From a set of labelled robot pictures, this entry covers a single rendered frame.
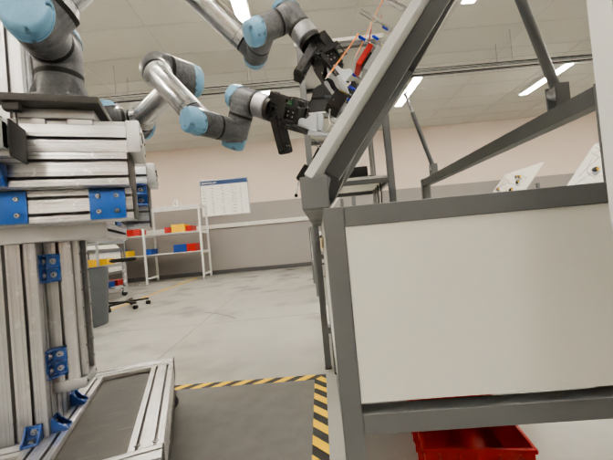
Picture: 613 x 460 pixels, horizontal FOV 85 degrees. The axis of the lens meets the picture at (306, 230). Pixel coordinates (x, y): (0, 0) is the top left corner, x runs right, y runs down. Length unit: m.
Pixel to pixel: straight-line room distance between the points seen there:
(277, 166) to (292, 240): 1.94
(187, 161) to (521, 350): 8.90
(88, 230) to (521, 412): 1.17
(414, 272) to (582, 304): 0.32
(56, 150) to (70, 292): 0.47
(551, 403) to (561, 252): 0.28
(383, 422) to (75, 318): 1.00
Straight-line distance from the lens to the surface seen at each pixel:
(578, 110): 0.95
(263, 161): 8.82
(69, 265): 1.32
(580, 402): 0.86
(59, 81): 1.16
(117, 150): 1.07
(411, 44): 0.93
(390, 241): 0.66
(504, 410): 0.80
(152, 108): 1.56
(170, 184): 9.32
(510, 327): 0.76
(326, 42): 1.13
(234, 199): 8.74
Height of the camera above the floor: 0.75
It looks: 1 degrees up
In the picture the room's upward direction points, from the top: 5 degrees counter-clockwise
